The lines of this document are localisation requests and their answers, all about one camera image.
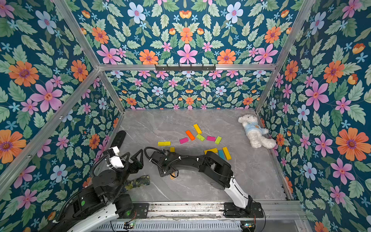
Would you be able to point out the teal blue block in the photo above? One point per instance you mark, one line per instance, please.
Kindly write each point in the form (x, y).
(222, 154)

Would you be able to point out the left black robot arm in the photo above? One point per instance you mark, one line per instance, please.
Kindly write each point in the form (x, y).
(105, 198)

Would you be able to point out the yellow flat block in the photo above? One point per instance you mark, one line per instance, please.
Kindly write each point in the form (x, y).
(164, 144)

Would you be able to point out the aluminium frame post back left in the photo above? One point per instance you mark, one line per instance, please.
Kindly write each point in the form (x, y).
(73, 25)

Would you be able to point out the aluminium frame post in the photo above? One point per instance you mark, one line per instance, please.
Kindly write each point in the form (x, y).
(73, 25)
(296, 27)

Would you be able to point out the white teddy bear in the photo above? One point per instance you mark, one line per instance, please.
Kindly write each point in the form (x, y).
(255, 133)

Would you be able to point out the aluminium frame post back right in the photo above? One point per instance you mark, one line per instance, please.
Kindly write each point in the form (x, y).
(296, 27)

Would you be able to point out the floral patterned pouch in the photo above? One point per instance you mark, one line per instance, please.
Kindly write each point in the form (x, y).
(138, 182)

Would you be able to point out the horizontal aluminium frame bar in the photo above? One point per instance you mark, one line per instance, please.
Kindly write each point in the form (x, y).
(133, 67)

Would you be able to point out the black oval case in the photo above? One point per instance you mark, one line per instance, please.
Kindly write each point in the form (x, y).
(119, 139)

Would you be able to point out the long orange block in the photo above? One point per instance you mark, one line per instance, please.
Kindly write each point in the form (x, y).
(190, 135)

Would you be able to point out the magenta block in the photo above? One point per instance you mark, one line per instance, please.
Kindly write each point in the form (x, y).
(184, 140)
(210, 138)

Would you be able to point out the black hook rail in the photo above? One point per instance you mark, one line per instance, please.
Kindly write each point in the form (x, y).
(180, 68)

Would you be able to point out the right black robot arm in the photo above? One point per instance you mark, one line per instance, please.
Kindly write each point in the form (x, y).
(213, 168)

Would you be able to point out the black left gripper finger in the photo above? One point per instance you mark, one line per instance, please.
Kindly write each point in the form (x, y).
(137, 162)
(125, 159)

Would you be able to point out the small lime green block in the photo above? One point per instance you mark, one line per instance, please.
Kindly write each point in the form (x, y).
(218, 140)

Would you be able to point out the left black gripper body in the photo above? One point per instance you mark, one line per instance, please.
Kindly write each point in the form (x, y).
(127, 168)

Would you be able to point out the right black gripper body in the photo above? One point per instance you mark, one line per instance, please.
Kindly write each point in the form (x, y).
(158, 158)

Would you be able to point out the left aluminium frame bar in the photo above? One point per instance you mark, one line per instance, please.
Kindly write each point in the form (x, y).
(11, 173)

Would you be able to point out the metal base rail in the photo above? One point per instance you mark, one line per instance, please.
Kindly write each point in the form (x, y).
(261, 209)

